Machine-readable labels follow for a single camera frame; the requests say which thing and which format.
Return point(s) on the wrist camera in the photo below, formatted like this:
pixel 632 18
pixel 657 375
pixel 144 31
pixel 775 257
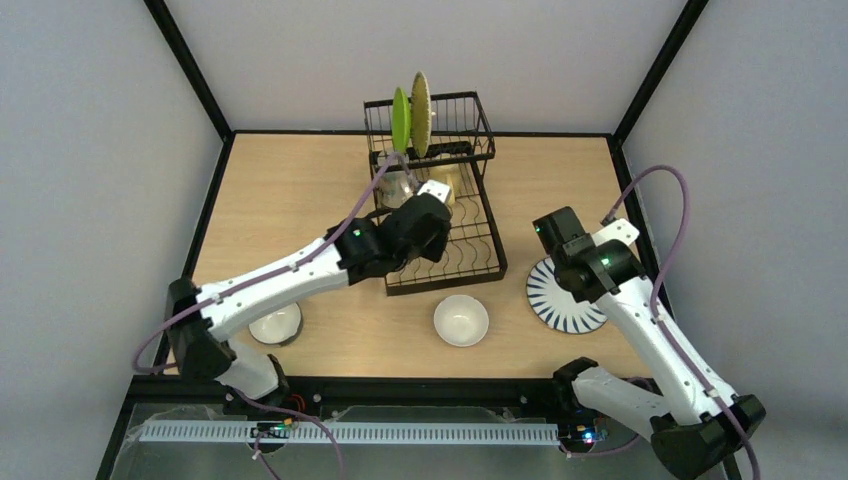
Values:
pixel 440 190
pixel 620 229

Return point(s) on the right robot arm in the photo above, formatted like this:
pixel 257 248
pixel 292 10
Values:
pixel 696 420

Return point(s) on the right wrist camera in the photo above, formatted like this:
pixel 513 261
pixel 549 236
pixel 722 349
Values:
pixel 620 229

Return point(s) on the white bowl dark rim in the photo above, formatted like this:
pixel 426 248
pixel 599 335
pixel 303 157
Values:
pixel 279 328

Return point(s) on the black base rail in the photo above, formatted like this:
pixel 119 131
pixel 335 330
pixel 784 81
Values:
pixel 318 395

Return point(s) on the white slotted cable duct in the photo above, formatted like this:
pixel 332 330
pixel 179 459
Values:
pixel 356 433

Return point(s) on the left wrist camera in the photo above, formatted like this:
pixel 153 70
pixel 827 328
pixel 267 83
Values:
pixel 440 190

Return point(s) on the green plate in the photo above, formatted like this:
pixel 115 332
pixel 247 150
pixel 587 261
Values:
pixel 401 121

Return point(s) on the right circuit board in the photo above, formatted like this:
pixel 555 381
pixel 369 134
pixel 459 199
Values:
pixel 581 436

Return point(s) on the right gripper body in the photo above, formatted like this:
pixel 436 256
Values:
pixel 553 225

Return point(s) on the black wire dish rack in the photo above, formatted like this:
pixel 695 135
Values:
pixel 474 254

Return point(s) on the round bamboo tray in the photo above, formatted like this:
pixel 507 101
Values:
pixel 421 115

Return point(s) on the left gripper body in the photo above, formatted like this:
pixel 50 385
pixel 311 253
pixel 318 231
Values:
pixel 432 216

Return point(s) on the blue striped white plate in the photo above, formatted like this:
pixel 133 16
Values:
pixel 555 307

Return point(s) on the circuit board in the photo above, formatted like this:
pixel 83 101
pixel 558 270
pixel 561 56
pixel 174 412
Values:
pixel 274 430
pixel 581 436

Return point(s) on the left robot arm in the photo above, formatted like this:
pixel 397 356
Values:
pixel 206 318

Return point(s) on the white ceramic bowl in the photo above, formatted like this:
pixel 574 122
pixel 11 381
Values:
pixel 461 320

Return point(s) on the left circuit board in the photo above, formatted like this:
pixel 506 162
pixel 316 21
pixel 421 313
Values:
pixel 274 430

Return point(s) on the yellow mug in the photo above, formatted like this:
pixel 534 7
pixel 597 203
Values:
pixel 451 175

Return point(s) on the clear glass cup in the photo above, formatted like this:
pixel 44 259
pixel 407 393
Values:
pixel 396 186

